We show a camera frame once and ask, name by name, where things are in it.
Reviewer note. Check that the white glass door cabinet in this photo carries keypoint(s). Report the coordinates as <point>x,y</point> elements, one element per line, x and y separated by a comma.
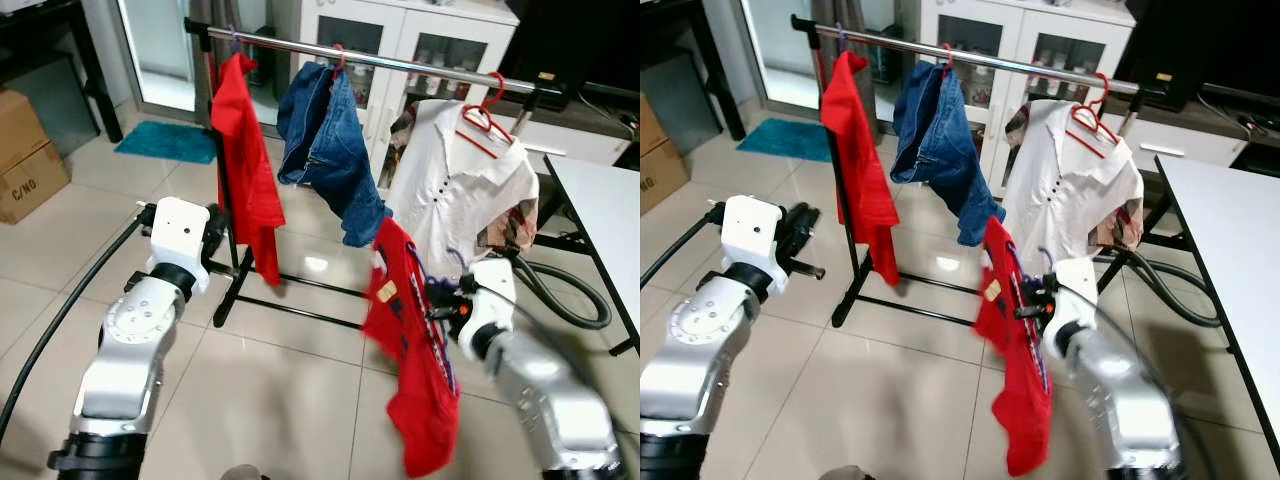
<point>1020,12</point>
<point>400,15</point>

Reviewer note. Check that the plain cardboard box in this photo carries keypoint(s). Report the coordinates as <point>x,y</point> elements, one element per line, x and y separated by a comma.
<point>650,125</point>
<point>18,130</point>

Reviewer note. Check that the red shirt with print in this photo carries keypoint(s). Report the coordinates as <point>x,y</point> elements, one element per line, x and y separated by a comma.
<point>1020,410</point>
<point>415,400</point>

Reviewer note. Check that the chrome black clothes rack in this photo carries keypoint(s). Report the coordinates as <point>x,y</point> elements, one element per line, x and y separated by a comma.
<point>1020,66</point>
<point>430,68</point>

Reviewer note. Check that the brown grey curtain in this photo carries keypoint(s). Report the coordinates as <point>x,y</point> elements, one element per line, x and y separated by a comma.
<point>222,12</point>
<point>850,12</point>

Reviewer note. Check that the plain red shirt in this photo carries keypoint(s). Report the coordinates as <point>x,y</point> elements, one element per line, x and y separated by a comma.
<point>245,150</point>
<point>860,150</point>

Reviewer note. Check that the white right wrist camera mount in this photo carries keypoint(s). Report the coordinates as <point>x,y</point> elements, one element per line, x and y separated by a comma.
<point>495,285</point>
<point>1075,280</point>

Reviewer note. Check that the blue denim jeans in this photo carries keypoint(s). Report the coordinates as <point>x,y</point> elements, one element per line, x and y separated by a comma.
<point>940,140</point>
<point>330,140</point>

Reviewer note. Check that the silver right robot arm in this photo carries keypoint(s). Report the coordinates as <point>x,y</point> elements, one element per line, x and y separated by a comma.
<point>550,400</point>
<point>1120,400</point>

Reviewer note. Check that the glass door white frame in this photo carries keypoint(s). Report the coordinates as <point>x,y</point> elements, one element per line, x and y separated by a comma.
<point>785,50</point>
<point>160,50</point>

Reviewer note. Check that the black television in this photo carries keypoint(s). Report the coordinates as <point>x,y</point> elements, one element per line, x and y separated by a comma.
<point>1200,40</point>
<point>580,40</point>

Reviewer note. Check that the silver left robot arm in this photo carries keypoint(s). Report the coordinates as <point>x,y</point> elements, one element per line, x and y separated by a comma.
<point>130,340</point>
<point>695,340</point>

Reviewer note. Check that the black desk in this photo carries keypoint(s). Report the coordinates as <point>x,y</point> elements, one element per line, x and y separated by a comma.
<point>680,20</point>
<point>50,20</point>

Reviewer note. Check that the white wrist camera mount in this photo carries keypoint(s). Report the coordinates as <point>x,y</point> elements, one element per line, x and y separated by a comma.
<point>178,230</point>
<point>752,230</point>
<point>495,285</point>
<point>1075,280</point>

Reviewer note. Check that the white table black legs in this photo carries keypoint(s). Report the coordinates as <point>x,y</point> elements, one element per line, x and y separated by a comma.
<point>1230,230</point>
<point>610,200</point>

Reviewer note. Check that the white buttoned shirt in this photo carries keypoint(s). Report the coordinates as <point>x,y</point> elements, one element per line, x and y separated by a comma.
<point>450,180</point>
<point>1060,180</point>

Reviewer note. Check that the cardboard box black print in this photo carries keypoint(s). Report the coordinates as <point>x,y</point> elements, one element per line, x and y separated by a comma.
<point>30,190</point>
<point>660,180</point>

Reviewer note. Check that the purple plastic hanger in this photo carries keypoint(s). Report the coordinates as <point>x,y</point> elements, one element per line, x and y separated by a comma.
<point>417,268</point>
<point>843,38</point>
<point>1017,268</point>
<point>235,40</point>

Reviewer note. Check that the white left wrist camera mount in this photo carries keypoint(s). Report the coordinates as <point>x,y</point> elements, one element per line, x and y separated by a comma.
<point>752,230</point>
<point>178,230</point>

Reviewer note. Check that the teal floor mat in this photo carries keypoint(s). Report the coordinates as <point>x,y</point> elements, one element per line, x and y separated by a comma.
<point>785,140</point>
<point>165,143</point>

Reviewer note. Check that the low white drawer cabinet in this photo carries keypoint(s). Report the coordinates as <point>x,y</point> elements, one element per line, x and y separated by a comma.
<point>590,140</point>
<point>1190,140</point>

